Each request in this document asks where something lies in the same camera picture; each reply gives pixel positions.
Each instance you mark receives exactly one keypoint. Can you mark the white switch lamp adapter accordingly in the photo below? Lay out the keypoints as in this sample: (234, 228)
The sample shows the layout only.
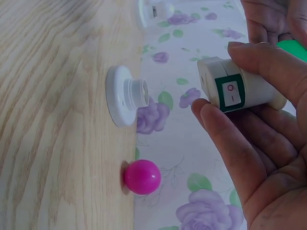
(230, 79)

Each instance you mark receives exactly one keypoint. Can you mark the pink round bulb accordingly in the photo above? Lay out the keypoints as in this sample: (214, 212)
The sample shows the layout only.
(142, 177)

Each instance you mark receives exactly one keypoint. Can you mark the green bulb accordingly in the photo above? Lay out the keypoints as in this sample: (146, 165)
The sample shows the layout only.
(293, 49)

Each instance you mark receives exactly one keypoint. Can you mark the white lamp socket base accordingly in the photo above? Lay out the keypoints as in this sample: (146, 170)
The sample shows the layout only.
(160, 9)
(120, 95)

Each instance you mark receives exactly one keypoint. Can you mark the person's left fingers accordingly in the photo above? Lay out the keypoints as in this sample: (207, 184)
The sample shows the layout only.
(259, 30)

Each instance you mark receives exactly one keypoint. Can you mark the person's right hand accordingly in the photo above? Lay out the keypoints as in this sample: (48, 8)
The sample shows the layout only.
(275, 163)

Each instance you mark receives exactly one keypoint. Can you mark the person's left hand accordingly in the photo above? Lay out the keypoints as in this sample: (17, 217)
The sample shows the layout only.
(273, 16)

